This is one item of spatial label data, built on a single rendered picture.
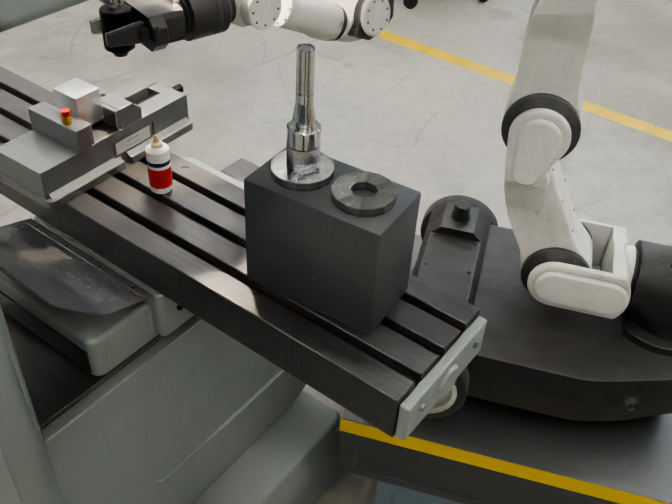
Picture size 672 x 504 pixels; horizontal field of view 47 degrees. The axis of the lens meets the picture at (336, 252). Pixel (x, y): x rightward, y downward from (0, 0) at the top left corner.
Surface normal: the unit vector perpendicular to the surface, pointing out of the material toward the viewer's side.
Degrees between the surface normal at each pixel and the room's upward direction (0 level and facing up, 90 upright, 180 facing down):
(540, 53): 90
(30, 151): 0
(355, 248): 90
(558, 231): 90
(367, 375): 0
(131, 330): 90
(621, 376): 0
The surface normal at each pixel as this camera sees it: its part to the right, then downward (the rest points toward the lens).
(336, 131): 0.05, -0.77
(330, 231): -0.52, 0.53
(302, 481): 0.74, 0.03
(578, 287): -0.27, 0.61
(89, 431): 0.80, 0.41
